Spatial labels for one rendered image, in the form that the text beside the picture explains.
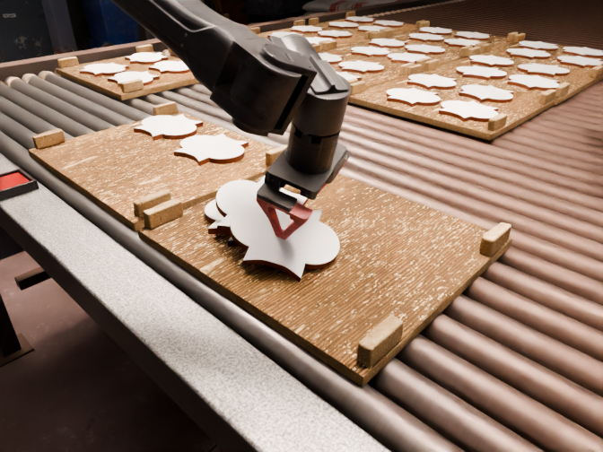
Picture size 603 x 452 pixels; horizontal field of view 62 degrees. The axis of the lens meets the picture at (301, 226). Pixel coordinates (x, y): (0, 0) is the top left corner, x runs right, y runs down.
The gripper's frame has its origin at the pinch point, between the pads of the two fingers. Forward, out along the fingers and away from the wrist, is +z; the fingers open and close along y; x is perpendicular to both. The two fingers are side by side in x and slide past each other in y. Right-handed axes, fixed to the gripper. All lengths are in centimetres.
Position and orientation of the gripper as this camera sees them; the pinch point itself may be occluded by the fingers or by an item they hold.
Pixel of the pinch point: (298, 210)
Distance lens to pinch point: 67.8
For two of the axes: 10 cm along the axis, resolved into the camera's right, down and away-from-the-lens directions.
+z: -1.5, 6.7, 7.3
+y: -4.2, 6.2, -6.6
